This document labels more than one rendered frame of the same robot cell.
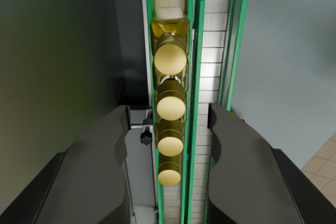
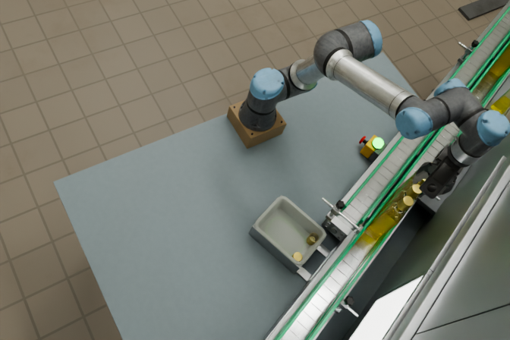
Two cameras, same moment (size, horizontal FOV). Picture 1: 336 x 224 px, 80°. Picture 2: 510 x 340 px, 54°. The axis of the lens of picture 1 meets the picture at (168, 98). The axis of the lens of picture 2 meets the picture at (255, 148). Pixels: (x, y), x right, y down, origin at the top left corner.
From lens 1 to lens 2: 1.42 m
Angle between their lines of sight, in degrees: 12
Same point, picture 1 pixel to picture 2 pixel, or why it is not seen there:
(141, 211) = not seen: hidden behind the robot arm
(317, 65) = (292, 140)
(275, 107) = (330, 133)
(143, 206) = not seen: hidden behind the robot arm
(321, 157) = (266, 11)
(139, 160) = not seen: hidden behind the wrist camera
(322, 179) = not seen: outside the picture
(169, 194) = (450, 132)
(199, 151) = (407, 148)
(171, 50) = (406, 203)
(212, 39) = (357, 204)
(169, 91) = (413, 193)
